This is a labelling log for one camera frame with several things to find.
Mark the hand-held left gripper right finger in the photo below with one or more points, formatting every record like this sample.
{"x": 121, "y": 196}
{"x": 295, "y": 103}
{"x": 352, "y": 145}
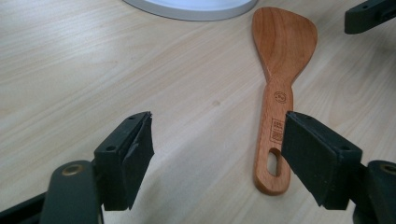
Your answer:
{"x": 314, "y": 155}

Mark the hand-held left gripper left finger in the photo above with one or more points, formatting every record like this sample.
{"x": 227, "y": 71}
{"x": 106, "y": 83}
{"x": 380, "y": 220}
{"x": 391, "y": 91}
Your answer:
{"x": 124, "y": 161}

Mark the wooden spatula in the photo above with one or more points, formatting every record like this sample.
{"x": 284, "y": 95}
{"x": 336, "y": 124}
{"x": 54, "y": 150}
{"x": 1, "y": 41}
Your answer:
{"x": 281, "y": 46}

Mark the white round plate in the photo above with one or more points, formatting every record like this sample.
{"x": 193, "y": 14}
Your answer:
{"x": 193, "y": 7}

